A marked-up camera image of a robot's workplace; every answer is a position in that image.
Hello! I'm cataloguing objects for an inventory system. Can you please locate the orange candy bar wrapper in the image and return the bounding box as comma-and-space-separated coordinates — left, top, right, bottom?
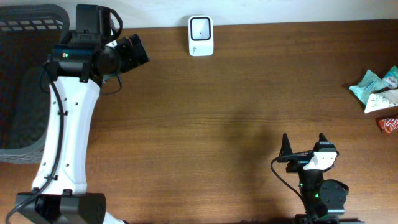
377, 118, 397, 134

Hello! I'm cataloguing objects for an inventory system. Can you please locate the grey plastic basket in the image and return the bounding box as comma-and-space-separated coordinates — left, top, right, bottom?
1, 4, 70, 164

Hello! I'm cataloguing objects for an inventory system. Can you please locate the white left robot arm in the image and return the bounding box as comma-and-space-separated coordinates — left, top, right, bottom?
13, 4, 149, 223

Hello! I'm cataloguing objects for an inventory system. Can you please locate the teal wet wipes pack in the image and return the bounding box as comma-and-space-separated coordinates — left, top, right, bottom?
349, 70, 387, 105

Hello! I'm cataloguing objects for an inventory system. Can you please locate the white lotion tube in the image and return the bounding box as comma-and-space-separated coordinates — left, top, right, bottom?
364, 89, 397, 114

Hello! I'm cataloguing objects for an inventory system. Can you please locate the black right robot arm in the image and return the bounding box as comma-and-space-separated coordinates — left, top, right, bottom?
271, 133, 349, 223

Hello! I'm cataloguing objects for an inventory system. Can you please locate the white barcode scanner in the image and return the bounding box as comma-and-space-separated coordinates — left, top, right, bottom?
188, 15, 214, 57

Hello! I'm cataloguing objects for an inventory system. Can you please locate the teal tissue pack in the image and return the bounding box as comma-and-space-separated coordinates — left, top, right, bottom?
382, 66, 398, 90

